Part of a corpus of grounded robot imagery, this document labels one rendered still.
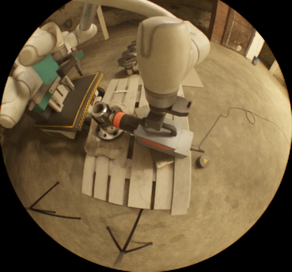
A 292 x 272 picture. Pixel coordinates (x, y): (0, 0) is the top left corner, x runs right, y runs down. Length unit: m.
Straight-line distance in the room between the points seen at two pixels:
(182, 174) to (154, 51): 0.66
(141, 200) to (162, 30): 0.76
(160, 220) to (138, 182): 0.42
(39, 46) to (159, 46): 0.35
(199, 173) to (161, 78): 0.84
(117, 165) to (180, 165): 0.42
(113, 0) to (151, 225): 1.23
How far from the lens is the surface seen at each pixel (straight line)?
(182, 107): 0.29
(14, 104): 0.58
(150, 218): 0.93
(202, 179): 0.94
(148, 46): 0.17
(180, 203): 0.73
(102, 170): 0.78
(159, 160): 0.61
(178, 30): 0.17
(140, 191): 0.71
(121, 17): 9.70
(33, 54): 0.39
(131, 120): 0.53
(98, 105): 0.68
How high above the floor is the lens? 0.83
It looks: 64 degrees down
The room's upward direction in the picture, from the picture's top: 9 degrees counter-clockwise
